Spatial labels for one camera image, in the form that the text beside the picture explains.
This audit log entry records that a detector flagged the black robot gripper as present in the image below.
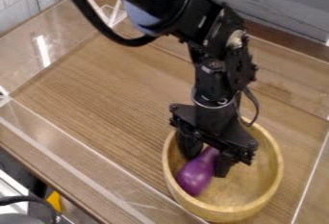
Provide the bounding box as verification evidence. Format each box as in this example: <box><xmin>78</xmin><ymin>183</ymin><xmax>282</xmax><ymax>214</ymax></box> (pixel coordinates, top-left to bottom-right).
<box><xmin>170</xmin><ymin>87</ymin><xmax>260</xmax><ymax>178</ymax></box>

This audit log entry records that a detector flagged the purple toy eggplant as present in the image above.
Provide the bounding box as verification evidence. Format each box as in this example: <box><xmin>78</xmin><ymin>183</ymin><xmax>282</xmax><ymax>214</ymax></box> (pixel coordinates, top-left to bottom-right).
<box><xmin>177</xmin><ymin>147</ymin><xmax>219</xmax><ymax>196</ymax></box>

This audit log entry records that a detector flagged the brown wooden bowl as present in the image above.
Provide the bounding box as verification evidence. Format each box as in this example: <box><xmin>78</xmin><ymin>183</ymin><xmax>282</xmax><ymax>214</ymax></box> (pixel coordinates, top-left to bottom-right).
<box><xmin>162</xmin><ymin>123</ymin><xmax>284</xmax><ymax>223</ymax></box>

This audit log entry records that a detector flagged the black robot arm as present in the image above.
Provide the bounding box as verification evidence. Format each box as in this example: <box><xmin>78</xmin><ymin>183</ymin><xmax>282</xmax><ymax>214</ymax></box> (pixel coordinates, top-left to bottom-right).
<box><xmin>72</xmin><ymin>0</ymin><xmax>258</xmax><ymax>178</ymax></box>

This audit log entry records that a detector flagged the yellow object under table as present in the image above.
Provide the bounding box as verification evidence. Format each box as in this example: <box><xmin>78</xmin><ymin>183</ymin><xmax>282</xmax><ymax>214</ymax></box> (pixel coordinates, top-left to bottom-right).
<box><xmin>47</xmin><ymin>190</ymin><xmax>63</xmax><ymax>212</ymax></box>

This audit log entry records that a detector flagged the clear acrylic corner bracket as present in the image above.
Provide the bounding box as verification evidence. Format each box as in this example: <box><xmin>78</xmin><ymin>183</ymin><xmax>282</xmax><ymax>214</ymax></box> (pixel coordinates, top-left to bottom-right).
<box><xmin>87</xmin><ymin>0</ymin><xmax>127</xmax><ymax>28</ymax></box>

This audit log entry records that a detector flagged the black cable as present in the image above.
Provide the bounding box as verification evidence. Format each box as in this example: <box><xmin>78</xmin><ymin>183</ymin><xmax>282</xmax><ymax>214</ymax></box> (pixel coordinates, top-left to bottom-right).
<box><xmin>0</xmin><ymin>195</ymin><xmax>62</xmax><ymax>224</ymax></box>

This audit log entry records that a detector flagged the clear acrylic tray wall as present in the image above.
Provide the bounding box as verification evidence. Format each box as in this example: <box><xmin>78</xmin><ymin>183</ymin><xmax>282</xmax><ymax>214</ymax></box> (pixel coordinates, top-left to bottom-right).
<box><xmin>0</xmin><ymin>1</ymin><xmax>329</xmax><ymax>224</ymax></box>

